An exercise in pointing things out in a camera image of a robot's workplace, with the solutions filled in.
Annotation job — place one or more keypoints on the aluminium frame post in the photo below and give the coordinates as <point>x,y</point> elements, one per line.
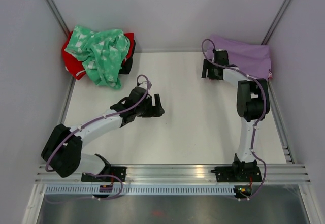
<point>276,21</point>
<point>58,17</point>

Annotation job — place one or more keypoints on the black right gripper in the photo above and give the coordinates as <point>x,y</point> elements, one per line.
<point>208,65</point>

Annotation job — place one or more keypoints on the purple trousers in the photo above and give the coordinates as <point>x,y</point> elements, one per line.
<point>251,59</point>

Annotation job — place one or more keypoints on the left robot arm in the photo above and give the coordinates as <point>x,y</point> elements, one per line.
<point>63,150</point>

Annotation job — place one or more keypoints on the black garment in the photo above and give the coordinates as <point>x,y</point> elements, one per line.
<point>126,65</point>

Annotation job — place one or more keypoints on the red garment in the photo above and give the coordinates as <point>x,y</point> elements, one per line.
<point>75,67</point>

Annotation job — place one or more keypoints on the white slotted cable duct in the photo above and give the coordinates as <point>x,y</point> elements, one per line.
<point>227,190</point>

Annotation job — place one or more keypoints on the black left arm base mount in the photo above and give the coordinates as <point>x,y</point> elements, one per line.
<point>108,174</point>

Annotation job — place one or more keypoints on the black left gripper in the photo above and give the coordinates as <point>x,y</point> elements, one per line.
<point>157,110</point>

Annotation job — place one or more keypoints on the green tie-dye garment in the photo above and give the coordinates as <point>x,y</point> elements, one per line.
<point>101,53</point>

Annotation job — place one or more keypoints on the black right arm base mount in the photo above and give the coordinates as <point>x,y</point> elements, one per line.
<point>228,174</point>

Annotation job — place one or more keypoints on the aluminium frame post right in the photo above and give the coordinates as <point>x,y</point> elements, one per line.
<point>276,21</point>

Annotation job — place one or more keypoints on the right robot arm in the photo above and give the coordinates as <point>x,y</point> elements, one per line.
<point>252,105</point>

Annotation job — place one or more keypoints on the pink camouflage trousers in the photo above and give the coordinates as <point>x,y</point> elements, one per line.
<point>270,75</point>

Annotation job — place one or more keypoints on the aluminium frame post left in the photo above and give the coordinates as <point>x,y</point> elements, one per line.
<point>58,17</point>

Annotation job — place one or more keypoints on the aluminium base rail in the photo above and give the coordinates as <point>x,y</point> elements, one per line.
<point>276,174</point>

